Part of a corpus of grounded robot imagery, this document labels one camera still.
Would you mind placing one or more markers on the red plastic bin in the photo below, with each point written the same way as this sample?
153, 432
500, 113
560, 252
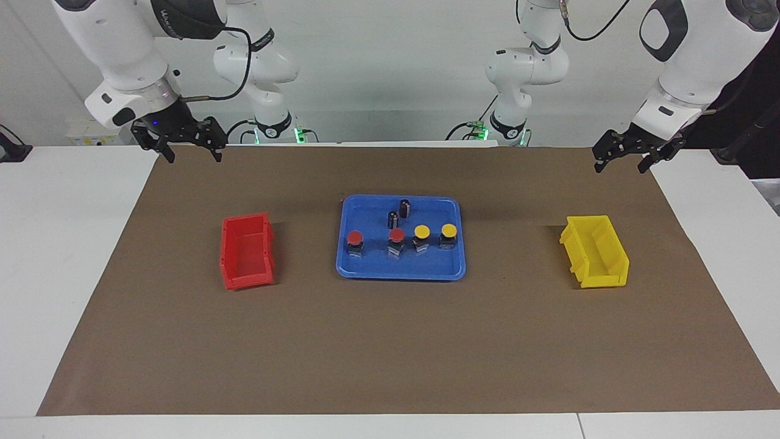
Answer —
247, 253

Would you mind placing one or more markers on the red push button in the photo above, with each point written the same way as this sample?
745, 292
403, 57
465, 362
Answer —
397, 240
354, 242

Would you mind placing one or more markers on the beige power strip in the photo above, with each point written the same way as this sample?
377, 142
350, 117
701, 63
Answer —
91, 135

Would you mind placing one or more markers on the black background equipment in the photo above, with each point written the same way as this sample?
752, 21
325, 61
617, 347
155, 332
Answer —
746, 140

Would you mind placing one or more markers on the brown paper mat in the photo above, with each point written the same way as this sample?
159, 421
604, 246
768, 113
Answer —
396, 347

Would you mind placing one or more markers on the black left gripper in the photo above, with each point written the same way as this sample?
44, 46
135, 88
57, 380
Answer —
637, 143

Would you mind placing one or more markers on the black table clamp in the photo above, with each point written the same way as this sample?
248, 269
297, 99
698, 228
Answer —
12, 149

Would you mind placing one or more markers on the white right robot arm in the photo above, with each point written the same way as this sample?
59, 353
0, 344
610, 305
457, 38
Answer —
128, 55

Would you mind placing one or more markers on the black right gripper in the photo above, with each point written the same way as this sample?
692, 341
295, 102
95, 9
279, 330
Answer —
173, 125

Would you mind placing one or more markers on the blue plastic tray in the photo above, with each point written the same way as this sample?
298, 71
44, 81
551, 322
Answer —
399, 265

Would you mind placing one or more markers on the green lit base connector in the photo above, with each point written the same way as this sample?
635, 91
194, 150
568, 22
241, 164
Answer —
300, 134
479, 130

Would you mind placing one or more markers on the yellow plastic bin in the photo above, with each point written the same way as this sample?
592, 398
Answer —
597, 253

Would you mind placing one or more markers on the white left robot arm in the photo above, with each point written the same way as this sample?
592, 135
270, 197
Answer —
688, 67

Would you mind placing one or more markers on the black cylinder capacitor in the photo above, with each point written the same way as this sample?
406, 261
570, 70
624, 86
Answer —
393, 220
405, 208

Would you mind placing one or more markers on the yellow push button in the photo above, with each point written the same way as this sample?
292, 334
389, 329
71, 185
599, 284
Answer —
421, 238
448, 235

